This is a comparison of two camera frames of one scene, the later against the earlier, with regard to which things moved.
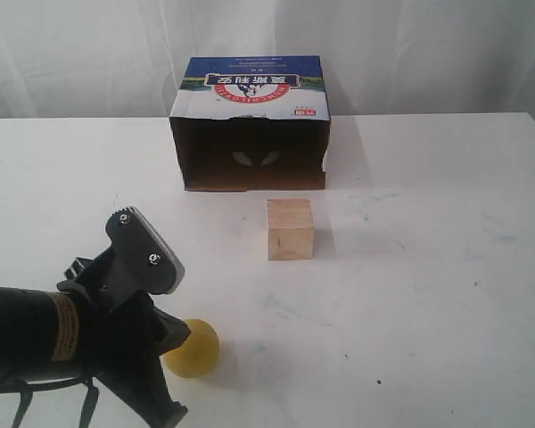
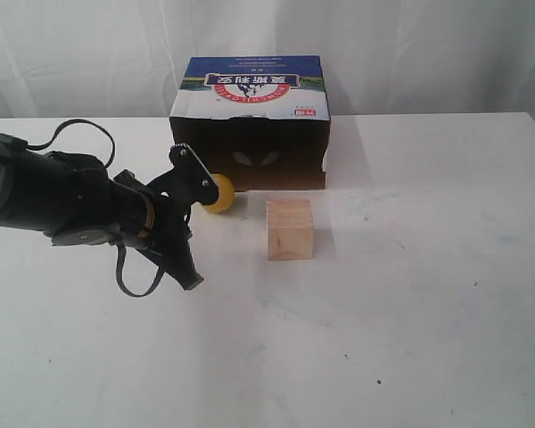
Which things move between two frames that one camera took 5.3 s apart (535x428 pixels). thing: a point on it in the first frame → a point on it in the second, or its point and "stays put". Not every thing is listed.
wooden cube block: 290,229 stays put
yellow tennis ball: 198,354 → 226,195
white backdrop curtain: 116,59 stays put
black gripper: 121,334 → 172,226
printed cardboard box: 251,123 stays put
